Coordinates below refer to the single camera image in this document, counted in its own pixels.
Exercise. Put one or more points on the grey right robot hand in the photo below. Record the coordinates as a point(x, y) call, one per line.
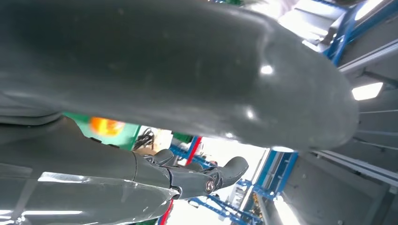
point(155, 62)

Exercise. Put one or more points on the orange detergent bottle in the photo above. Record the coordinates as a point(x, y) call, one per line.
point(105, 126)

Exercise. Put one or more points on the brown cardboard box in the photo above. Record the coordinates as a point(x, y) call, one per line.
point(163, 139)

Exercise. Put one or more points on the blue shelving rack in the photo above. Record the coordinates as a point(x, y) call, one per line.
point(281, 172)

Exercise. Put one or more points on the white ceiling light panel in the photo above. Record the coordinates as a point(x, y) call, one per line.
point(367, 91)

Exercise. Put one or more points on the red metal post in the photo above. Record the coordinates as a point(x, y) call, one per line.
point(193, 150)

